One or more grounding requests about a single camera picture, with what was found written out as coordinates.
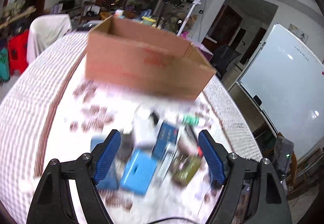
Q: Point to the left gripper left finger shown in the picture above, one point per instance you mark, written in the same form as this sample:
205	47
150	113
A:
52	201

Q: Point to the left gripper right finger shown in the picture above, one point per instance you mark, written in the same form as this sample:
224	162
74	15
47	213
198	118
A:
267	202

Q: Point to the green label white tube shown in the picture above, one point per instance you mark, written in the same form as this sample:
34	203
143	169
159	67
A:
188	119

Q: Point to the blue toothpaste box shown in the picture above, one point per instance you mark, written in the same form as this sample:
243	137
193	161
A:
167	134

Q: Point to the white power adapter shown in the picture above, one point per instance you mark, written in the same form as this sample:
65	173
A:
144	131

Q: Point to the blue remote control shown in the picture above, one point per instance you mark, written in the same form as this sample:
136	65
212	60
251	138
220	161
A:
110	180

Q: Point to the white whiteboard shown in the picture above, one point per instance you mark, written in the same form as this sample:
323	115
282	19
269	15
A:
285	81

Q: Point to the blue plastic box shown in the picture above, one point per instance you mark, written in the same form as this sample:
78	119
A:
138	172

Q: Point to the checkered floral bed quilt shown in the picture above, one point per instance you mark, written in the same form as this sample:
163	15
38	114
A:
53	112

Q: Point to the purple gift bag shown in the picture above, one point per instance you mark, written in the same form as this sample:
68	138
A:
207	54

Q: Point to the red plastic stool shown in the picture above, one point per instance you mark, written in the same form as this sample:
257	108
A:
17	50

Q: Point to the brown cardboard box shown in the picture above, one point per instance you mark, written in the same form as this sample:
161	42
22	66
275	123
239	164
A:
127	53

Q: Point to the white covered chair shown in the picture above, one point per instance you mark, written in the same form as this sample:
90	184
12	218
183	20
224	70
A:
44	31

